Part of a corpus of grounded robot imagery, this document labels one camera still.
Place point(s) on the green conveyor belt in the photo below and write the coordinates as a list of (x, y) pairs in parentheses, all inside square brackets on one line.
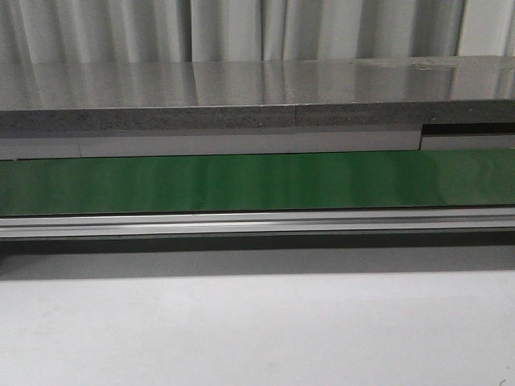
[(257, 182)]

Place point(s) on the grey speckled stone counter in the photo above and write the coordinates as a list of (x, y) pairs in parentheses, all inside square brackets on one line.
[(307, 106)]

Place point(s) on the white pleated curtain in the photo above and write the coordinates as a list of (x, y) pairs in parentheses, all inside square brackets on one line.
[(43, 32)]

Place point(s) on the aluminium conveyor side rail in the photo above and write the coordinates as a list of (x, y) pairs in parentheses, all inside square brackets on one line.
[(134, 225)]

